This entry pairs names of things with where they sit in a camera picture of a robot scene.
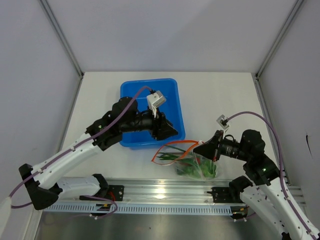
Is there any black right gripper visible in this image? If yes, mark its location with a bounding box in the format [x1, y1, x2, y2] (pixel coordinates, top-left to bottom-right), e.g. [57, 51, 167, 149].
[192, 129, 250, 162]

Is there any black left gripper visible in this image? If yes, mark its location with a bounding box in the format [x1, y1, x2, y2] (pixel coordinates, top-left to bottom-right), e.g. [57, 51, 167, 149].
[121, 104, 178, 141]

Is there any toy napa cabbage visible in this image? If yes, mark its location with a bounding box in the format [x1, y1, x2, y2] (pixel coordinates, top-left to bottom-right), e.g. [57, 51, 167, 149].
[175, 159, 217, 180]

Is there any toy green onion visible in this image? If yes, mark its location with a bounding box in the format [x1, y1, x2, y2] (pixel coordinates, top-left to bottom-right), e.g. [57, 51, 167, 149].
[155, 145, 197, 168]

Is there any clear zip bag orange zipper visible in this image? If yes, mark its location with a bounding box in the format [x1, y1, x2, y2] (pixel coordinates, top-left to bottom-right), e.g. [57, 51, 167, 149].
[151, 140, 218, 181]

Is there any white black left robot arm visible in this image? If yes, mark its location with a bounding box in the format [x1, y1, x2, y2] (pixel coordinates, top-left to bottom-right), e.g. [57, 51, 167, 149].
[19, 97, 179, 210]

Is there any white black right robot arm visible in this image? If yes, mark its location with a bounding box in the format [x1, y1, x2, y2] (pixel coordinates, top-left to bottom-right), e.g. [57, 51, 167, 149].
[193, 129, 320, 240]

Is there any blue plastic bin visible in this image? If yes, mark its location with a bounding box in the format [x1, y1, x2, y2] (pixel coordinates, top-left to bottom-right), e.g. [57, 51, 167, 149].
[120, 78, 186, 149]

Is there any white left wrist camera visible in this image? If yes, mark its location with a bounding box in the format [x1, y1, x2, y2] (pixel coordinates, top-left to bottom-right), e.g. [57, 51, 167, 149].
[146, 90, 167, 118]

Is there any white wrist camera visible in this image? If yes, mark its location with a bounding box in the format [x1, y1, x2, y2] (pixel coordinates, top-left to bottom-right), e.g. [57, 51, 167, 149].
[216, 114, 230, 137]
[146, 90, 167, 118]

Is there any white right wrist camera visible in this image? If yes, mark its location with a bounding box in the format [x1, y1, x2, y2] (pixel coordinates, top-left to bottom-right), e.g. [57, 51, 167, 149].
[216, 114, 230, 137]

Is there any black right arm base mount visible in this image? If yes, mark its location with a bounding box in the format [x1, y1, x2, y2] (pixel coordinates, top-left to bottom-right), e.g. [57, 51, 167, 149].
[206, 187, 243, 204]

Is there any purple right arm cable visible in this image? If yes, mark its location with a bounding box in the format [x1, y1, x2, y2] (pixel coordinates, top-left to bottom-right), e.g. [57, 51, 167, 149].
[224, 111, 320, 237]

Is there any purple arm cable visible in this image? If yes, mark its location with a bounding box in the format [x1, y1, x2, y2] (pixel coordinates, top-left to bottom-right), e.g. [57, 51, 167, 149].
[9, 85, 155, 209]
[224, 111, 320, 237]

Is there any aluminium frame rail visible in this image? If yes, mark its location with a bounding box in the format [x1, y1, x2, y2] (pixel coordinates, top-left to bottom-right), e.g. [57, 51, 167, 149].
[57, 177, 307, 205]

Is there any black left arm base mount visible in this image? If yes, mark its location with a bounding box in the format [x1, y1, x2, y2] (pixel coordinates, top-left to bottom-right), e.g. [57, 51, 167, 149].
[79, 173, 125, 202]

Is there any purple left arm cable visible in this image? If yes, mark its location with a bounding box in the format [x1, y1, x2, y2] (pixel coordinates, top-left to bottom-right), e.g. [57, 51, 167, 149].
[9, 85, 155, 209]

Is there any slotted grey cable duct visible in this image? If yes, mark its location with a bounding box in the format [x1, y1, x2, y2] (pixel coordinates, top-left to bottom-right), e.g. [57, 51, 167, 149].
[43, 201, 246, 216]

